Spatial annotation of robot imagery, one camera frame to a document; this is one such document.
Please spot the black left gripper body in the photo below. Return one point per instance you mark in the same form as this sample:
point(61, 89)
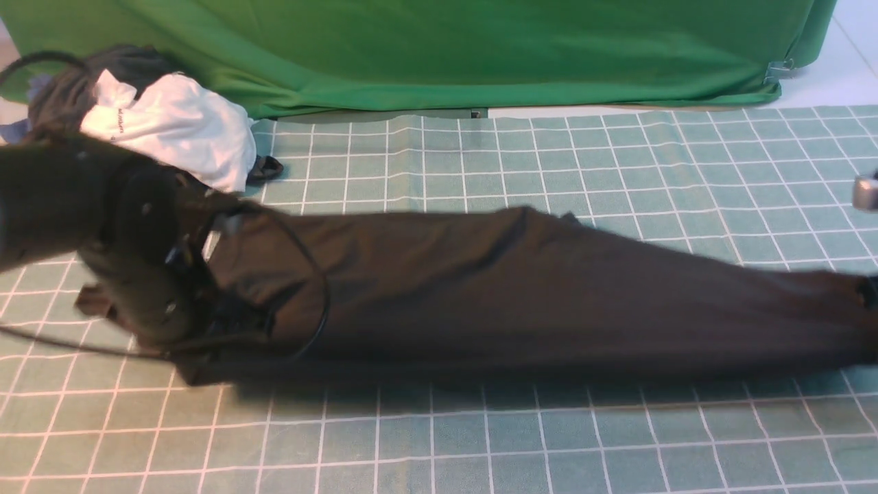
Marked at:
point(167, 297)

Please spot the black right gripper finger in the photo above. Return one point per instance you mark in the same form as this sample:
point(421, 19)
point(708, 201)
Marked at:
point(867, 290)

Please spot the dark gray long-sleeve shirt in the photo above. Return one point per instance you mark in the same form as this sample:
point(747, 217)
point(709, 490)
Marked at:
point(517, 292)

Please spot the white crumpled shirt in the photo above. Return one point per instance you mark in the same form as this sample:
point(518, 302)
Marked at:
point(179, 123)

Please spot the green checkered grid mat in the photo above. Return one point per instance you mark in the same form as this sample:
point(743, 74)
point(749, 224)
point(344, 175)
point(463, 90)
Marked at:
point(766, 187)

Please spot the dark crumpled clothes pile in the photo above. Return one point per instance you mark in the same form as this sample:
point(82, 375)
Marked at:
point(62, 100)

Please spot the metal binder clip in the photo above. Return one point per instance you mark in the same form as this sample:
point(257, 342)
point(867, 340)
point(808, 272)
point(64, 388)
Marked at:
point(779, 70)

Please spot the green backdrop cloth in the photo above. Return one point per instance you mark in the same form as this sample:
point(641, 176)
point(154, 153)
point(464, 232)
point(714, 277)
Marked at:
point(284, 58)

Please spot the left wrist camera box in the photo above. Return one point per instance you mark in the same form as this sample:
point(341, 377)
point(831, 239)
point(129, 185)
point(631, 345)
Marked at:
point(219, 223)

